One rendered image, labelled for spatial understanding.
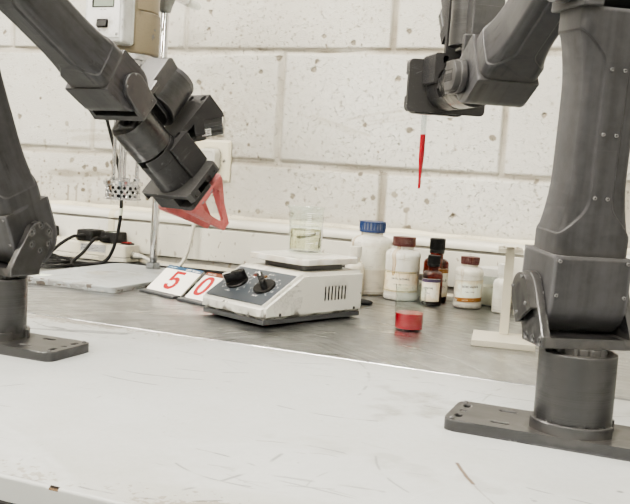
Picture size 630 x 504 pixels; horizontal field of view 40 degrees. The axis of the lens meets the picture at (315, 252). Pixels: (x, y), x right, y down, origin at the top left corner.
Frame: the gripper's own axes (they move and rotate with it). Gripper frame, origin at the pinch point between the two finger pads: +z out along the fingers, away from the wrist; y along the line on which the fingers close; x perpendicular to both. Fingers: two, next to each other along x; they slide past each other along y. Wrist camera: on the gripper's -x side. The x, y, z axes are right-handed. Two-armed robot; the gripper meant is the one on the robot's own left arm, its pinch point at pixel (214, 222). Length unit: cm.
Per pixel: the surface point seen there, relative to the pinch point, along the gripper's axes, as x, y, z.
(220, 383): 26.3, -31.4, -10.1
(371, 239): -23.1, 3.2, 31.2
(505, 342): -2.4, -36.9, 21.5
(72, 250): -4, 67, 21
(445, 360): 7.0, -37.0, 12.0
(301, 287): 2.1, -11.9, 9.6
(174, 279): 3.1, 17.9, 12.5
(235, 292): 6.7, -4.5, 6.6
